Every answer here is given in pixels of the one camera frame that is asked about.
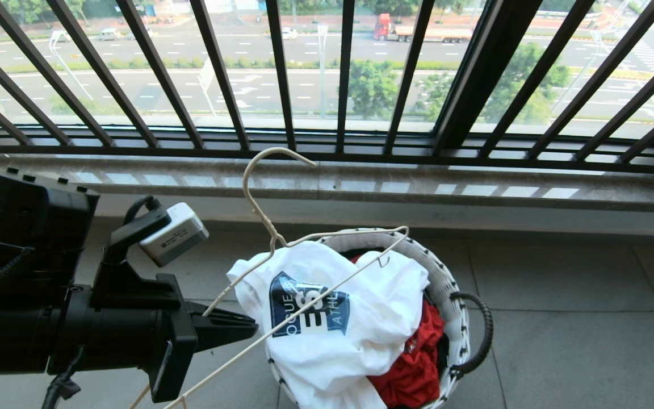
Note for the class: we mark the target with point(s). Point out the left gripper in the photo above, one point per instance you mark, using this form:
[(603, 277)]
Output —
[(128, 341)]

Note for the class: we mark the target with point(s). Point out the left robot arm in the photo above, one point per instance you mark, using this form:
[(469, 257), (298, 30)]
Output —
[(20, 216)]

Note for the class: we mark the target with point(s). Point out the red garment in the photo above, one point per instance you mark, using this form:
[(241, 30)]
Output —
[(412, 369)]

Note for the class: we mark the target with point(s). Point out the white woven laundry basket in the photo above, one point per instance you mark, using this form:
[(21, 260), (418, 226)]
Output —
[(447, 284)]

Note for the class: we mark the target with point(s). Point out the white printed t-shirt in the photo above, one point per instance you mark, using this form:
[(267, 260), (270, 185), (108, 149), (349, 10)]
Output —
[(361, 318)]

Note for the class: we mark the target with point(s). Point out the black metal window railing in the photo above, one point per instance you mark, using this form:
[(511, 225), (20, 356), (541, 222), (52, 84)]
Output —
[(304, 154)]

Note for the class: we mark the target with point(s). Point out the grey stone window sill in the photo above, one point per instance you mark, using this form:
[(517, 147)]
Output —
[(474, 200)]

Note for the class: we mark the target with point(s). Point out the white car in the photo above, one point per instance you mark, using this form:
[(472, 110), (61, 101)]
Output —
[(289, 33)]

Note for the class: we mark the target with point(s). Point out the red truck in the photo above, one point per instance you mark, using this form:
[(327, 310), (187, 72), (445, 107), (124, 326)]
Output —
[(384, 28)]

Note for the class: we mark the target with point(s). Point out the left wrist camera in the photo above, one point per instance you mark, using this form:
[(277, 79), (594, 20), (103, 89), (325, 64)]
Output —
[(175, 234)]

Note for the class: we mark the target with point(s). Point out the black window frame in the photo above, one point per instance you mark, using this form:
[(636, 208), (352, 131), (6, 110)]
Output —
[(474, 74)]

